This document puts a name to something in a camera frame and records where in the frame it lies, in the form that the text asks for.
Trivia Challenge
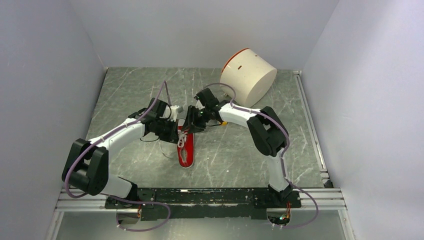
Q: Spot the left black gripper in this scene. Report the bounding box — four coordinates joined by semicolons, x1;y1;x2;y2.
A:
154;116;180;144

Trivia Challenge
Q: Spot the aluminium frame rail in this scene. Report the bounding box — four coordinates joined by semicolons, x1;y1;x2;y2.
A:
46;71;355;240

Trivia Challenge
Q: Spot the white cylindrical container orange rim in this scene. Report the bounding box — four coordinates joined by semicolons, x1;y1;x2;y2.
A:
219;48;278;108

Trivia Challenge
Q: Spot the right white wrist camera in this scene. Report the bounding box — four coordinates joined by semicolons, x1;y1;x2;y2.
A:
195;100;204;110

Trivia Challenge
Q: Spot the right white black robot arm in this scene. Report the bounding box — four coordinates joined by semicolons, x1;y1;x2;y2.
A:
182;88;293;207

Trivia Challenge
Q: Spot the red canvas sneaker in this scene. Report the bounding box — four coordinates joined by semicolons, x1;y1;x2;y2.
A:
177;126;195;168

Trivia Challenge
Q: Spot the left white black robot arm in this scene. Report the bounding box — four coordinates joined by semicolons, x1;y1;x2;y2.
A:
61;98;183;208

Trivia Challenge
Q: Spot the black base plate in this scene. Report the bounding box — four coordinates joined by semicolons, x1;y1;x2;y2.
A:
104;187;302;221

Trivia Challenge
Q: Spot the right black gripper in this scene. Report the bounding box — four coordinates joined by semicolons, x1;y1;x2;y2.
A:
181;105;211;134

